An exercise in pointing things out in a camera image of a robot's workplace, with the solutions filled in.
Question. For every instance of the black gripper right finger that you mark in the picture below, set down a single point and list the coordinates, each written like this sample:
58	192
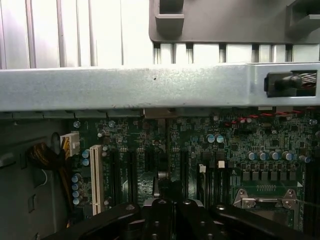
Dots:
195	220

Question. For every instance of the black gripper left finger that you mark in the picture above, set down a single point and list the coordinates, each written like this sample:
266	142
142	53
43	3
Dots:
157	220

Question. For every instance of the white PCI slot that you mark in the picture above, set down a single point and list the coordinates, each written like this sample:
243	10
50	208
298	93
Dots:
96	180

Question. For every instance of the CPU socket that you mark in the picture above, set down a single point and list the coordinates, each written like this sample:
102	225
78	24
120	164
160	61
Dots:
270	207

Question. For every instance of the green motherboard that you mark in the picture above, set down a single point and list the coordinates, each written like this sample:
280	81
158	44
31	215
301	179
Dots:
250	150

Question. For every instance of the thin metal locking lever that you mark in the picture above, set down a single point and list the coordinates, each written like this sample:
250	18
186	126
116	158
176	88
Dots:
307	202

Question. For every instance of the white power connector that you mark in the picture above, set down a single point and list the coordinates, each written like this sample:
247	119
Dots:
70	145

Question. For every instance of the open black PC case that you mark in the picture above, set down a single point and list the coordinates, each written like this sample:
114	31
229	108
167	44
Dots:
125	85

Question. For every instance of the grey parts rack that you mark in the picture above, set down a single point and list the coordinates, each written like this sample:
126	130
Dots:
225	22

